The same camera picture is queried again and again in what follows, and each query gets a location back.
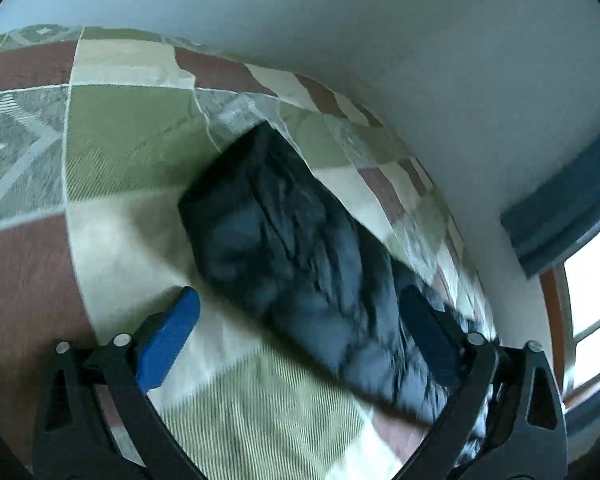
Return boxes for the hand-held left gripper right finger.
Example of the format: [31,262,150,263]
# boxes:
[392,285,568,480]

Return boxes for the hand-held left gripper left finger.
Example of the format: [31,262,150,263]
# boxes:
[32,286,208,480]

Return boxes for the black down jacket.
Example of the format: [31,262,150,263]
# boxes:
[177,121,501,466]

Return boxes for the wooden framed window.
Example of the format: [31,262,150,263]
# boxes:
[540,200,600,411]

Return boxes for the blue curtain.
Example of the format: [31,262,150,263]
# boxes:
[500,130,600,278]

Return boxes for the patchwork checked bedspread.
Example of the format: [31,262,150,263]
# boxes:
[0,24,498,480]

